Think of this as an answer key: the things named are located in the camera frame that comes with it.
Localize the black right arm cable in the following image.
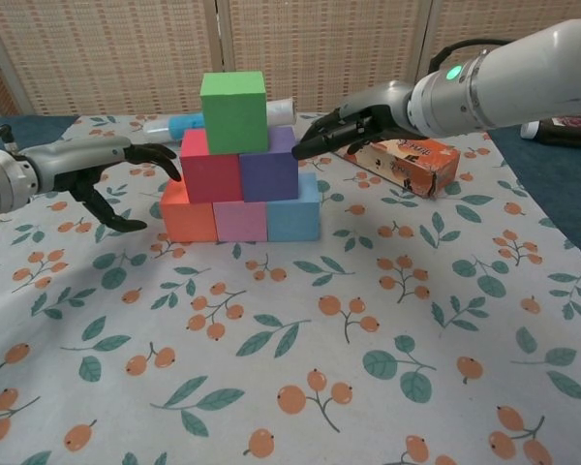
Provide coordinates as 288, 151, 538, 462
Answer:
428, 38, 507, 74

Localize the red foam cube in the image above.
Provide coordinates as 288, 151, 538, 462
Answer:
179, 128, 246, 204

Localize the purple foam cube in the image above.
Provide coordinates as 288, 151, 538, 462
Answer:
239, 126, 300, 203

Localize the floral berry print tablecloth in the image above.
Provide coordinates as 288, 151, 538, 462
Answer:
0, 111, 581, 465

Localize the teal padded table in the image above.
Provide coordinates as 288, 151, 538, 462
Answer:
0, 113, 581, 272

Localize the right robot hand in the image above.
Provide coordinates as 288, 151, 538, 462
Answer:
290, 80, 422, 161

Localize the green foam cube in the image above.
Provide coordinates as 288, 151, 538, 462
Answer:
199, 71, 271, 155

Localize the white bag roll blue band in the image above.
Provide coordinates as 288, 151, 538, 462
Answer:
142, 97, 297, 146

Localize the orange biscuit box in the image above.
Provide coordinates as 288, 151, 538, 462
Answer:
331, 138, 462, 201

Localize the pink foam cube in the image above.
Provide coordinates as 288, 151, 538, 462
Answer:
213, 201, 270, 243

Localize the light blue foam cube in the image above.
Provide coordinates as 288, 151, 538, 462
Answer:
265, 172, 321, 243

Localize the dark juice bottle white cap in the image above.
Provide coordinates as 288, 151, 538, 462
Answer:
520, 115, 581, 146

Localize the bamboo folding screen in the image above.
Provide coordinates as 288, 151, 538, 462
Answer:
0, 0, 581, 117

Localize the orange foam cube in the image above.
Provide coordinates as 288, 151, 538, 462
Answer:
160, 181, 219, 243

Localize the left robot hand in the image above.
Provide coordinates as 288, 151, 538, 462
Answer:
21, 135, 183, 233

